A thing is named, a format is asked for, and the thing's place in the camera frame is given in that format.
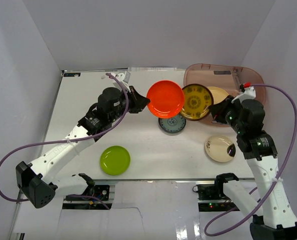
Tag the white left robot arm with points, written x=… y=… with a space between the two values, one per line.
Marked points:
x=37 y=179

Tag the cream plate with black mark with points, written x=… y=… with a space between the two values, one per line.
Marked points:
x=220 y=148

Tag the blue white patterned plate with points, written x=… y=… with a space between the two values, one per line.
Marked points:
x=173 y=125

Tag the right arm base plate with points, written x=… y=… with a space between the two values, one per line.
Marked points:
x=208 y=192

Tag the beige bear plate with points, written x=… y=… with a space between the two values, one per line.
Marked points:
x=218 y=94

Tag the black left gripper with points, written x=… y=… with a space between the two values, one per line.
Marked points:
x=134 y=100

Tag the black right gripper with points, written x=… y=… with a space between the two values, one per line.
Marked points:
x=218 y=109

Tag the black label sticker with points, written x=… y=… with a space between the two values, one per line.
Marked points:
x=74 y=74

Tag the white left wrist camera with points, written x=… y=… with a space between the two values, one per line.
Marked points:
x=123 y=77

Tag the pink translucent plastic bin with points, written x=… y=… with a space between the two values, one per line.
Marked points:
x=228 y=78

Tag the lime green plate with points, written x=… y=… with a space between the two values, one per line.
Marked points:
x=115 y=160

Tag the yellow brown patterned plate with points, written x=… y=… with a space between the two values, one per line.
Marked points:
x=197 y=102

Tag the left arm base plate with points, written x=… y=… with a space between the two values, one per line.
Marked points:
x=100 y=191

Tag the orange plate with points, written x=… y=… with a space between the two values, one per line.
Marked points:
x=166 y=99

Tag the white paper sheets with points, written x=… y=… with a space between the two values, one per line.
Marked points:
x=151 y=69

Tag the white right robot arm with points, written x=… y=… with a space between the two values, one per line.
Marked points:
x=274 y=220

